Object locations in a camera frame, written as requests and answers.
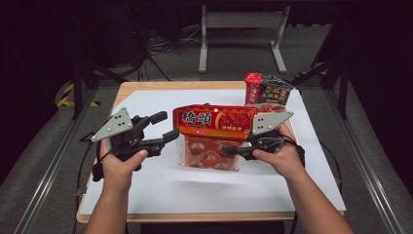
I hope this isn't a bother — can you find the left hand-held gripper cable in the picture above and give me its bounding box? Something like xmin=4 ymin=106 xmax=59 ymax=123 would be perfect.
xmin=72 ymin=131 xmax=110 ymax=234

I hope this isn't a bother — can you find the orange seasoning packet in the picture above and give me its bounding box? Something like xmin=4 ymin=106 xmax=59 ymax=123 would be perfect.
xmin=172 ymin=103 xmax=260 ymax=172

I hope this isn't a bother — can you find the person's left hand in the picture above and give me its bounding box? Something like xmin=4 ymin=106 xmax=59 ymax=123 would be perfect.
xmin=98 ymin=139 xmax=149 ymax=193

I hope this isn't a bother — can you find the wooden table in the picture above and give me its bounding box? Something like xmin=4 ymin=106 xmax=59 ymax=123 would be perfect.
xmin=75 ymin=80 xmax=346 ymax=224

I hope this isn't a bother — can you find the white paper sheet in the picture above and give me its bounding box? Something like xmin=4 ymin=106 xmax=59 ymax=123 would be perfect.
xmin=78 ymin=89 xmax=347 ymax=215

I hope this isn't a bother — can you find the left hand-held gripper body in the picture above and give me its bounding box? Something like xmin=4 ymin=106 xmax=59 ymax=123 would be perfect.
xmin=91 ymin=106 xmax=164 ymax=170

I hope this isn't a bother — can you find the black metal stand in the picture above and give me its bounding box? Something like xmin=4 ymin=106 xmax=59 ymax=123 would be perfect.
xmin=291 ymin=58 xmax=351 ymax=120
xmin=69 ymin=58 xmax=129 ymax=121

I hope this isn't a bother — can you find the aluminium floor rail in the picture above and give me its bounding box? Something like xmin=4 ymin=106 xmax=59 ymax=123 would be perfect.
xmin=13 ymin=87 xmax=99 ymax=234
xmin=323 ymin=87 xmax=406 ymax=234

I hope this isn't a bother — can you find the large black red packet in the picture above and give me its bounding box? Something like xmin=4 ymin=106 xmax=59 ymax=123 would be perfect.
xmin=244 ymin=72 xmax=295 ymax=113

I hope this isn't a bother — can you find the person's dark clothing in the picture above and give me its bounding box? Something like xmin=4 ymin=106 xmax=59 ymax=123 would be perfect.
xmin=139 ymin=221 xmax=286 ymax=234

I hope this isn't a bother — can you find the person's right hand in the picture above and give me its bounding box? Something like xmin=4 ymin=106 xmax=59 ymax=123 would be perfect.
xmin=252 ymin=123 xmax=306 ymax=179

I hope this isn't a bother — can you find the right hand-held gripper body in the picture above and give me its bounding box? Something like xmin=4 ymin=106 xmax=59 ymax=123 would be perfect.
xmin=242 ymin=111 xmax=295 ymax=160

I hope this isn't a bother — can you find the white metal stand frame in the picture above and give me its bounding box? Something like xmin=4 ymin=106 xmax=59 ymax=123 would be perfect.
xmin=198 ymin=4 xmax=291 ymax=74

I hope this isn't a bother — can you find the yellow black floor tape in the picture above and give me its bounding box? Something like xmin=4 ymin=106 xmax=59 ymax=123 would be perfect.
xmin=56 ymin=82 xmax=100 ymax=108

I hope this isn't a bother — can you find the bundle of floor cables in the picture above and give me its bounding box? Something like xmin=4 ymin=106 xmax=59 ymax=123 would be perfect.
xmin=128 ymin=19 xmax=204 ymax=82

